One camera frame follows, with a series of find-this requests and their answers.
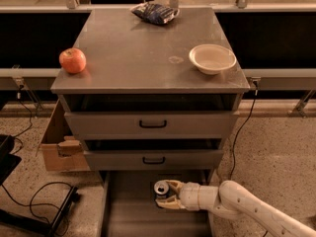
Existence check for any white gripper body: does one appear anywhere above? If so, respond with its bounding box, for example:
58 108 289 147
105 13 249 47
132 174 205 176
179 183 200 211

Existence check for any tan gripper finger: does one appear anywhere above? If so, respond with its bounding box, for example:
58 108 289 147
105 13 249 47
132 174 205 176
155 195 185 209
166 180 184 195

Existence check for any blue pepsi can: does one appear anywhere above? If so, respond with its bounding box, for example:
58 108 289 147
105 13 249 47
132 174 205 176
154 181 170 198

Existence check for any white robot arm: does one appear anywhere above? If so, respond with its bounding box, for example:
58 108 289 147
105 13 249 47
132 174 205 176
154 180 316 237

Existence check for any grey open bottom drawer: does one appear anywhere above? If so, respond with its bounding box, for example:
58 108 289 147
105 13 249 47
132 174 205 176
97 170 212 237

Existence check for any grey middle drawer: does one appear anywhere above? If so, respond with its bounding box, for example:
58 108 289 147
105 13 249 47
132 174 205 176
84 139 223 170

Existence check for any grey drawer cabinet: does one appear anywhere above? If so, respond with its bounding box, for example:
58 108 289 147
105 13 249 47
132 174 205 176
49 6 251 186

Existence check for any grey top drawer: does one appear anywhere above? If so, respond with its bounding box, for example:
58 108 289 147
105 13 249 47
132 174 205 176
61 94 240 140

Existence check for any cardboard box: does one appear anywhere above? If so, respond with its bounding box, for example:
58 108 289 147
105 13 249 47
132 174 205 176
39 102 90 172

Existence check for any white bowl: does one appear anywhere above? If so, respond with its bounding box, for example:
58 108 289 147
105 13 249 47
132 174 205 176
189 44 237 75

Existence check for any red apple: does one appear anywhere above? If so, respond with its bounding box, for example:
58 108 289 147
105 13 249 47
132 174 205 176
59 48 86 74

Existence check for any black floor stand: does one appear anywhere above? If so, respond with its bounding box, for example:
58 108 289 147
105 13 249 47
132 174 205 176
0 134 81 237

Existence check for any blue chip bag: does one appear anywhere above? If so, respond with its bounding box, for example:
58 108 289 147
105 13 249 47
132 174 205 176
130 2 180 26

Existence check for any black adapter cable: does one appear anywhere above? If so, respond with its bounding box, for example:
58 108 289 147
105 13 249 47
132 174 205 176
228 79 259 181

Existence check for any black floor cable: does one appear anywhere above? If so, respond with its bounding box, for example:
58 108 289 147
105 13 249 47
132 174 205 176
0 182 74 237

